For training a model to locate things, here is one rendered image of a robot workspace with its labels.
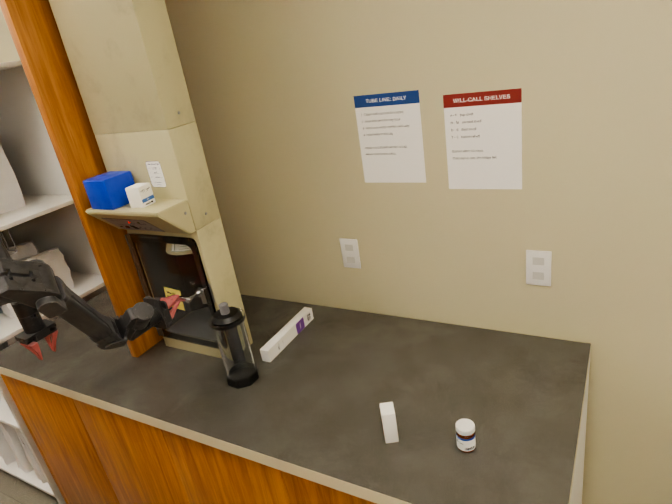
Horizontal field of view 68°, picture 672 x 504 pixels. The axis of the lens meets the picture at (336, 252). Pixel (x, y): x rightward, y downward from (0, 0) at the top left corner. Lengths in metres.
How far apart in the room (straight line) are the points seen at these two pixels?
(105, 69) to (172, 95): 0.20
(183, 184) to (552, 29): 1.04
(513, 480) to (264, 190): 1.24
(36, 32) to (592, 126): 1.52
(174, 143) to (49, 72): 0.44
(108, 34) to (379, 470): 1.30
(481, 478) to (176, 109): 1.21
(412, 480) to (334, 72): 1.15
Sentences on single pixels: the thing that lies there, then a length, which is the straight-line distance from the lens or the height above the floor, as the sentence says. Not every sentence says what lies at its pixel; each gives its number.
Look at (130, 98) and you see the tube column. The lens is 1.56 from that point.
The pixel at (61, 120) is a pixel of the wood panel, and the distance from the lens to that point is 1.74.
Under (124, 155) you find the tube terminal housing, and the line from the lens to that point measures 1.66.
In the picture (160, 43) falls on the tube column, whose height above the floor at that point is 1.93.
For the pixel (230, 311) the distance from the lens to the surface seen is 1.53.
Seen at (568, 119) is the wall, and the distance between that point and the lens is 1.46.
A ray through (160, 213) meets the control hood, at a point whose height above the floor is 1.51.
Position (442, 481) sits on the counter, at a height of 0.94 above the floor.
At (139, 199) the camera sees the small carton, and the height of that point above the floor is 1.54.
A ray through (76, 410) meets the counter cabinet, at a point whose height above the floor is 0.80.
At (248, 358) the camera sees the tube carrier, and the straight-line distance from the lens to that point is 1.58.
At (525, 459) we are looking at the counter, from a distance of 1.30.
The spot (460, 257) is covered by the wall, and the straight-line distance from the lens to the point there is 1.64.
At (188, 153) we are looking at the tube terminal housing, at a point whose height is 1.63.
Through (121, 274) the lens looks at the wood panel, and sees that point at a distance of 1.86.
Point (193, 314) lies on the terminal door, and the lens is 1.73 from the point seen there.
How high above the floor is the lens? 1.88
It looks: 23 degrees down
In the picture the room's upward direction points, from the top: 9 degrees counter-clockwise
